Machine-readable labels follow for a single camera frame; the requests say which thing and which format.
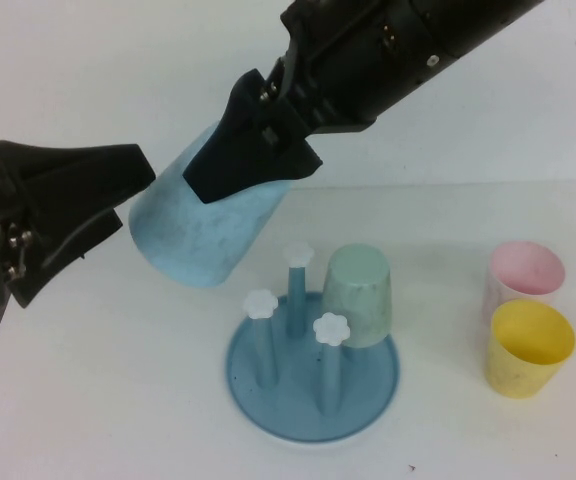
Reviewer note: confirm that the yellow plastic cup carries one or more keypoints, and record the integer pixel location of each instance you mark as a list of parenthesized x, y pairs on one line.
[(523, 370)]

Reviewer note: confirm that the pink plastic cup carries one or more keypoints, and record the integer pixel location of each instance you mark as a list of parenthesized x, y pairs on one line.
[(523, 270)]

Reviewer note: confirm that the light blue plastic cup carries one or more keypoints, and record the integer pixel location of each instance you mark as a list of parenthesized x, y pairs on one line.
[(193, 240)]

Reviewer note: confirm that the blue cup stand with pegs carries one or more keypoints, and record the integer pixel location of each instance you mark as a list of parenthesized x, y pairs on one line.
[(293, 410)]

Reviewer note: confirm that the green plastic cup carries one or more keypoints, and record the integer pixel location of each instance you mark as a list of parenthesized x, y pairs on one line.
[(358, 300)]

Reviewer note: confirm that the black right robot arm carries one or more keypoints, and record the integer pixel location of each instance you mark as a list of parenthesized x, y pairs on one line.
[(493, 25)]

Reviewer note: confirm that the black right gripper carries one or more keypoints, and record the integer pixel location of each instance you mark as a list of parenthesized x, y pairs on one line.
[(363, 60)]

